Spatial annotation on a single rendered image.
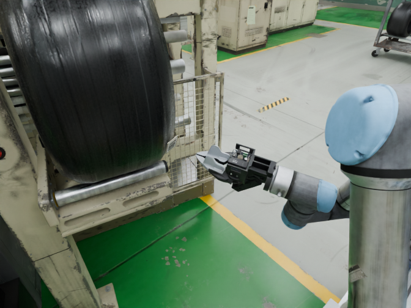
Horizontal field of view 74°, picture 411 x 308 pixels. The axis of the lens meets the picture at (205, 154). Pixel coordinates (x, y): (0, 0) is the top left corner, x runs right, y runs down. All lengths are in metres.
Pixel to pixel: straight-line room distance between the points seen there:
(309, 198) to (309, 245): 1.23
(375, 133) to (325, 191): 0.31
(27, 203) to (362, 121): 0.89
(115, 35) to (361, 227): 0.56
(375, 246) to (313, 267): 1.34
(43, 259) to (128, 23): 0.86
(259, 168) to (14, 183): 0.68
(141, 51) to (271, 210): 1.64
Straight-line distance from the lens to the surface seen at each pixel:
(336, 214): 0.83
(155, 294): 1.67
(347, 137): 0.46
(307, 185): 0.70
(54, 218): 0.88
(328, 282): 1.81
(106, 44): 0.60
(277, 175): 0.69
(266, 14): 5.84
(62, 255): 1.17
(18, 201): 0.98
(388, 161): 0.46
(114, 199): 0.90
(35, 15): 0.62
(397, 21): 5.91
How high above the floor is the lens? 1.47
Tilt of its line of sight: 36 degrees down
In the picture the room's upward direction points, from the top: straight up
